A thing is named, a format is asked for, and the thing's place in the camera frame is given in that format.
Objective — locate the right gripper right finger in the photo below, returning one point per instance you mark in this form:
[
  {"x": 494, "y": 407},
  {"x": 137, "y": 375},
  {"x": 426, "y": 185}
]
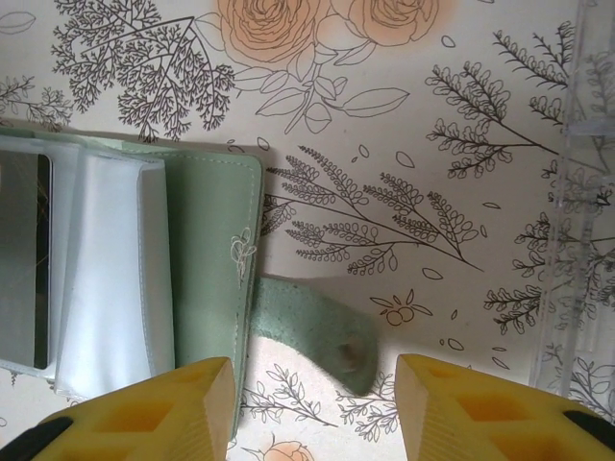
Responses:
[{"x": 480, "y": 422}]

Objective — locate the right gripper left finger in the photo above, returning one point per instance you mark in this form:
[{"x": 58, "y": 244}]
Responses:
[{"x": 144, "y": 422}]

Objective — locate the black slotted rack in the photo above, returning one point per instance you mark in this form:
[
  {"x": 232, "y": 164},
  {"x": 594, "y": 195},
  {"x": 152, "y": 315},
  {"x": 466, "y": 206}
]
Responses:
[{"x": 583, "y": 96}]

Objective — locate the black VIP credit card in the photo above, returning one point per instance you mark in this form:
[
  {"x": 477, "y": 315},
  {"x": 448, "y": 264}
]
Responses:
[{"x": 24, "y": 264}]

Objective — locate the floral patterned table cover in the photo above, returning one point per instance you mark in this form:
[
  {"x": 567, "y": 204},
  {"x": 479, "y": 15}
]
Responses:
[{"x": 384, "y": 144}]

